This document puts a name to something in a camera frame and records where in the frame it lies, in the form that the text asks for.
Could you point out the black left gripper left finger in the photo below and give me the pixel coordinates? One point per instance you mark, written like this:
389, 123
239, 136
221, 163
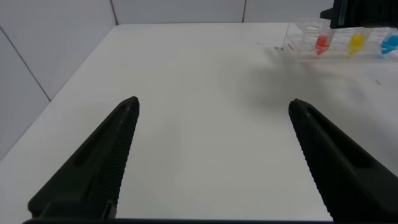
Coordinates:
93, 174

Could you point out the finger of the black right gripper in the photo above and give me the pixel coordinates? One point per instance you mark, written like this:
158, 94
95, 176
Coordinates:
367, 12

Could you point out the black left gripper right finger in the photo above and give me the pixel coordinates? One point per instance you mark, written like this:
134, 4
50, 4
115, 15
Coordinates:
345, 183

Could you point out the test tube with yellow pigment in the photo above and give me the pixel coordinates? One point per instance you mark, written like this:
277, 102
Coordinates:
356, 43

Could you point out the test tube with red pigment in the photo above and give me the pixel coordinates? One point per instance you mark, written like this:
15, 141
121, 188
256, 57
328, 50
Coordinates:
322, 43

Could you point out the test tube with blue pigment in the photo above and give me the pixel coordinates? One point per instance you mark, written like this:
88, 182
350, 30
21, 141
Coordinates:
390, 44

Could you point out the clear acrylic test tube rack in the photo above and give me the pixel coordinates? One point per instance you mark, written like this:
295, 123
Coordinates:
303, 40

